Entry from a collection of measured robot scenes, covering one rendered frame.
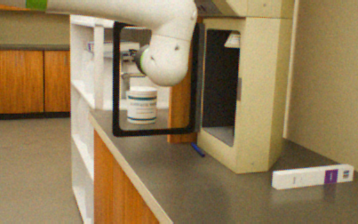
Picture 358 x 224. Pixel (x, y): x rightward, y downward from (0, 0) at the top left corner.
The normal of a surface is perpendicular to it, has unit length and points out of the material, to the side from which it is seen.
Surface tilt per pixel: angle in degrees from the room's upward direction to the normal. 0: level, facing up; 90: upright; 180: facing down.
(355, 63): 90
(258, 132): 90
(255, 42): 90
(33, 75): 90
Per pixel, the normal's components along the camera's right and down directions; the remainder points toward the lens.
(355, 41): -0.94, 0.04
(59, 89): 0.33, 0.21
